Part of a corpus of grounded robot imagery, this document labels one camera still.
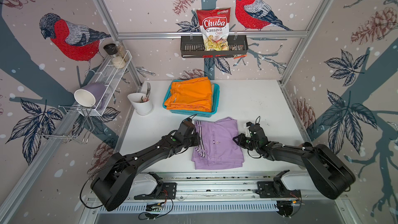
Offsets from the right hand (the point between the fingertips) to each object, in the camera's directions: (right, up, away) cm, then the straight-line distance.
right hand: (232, 137), depth 90 cm
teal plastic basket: (-9, +27, +13) cm, 31 cm away
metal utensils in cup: (-55, +29, +13) cm, 63 cm away
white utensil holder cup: (-57, +17, +7) cm, 59 cm away
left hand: (-18, +3, -5) cm, 18 cm away
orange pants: (-23, +26, +11) cm, 36 cm away
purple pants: (-9, -5, -4) cm, 11 cm away
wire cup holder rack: (-69, +15, -31) cm, 77 cm away
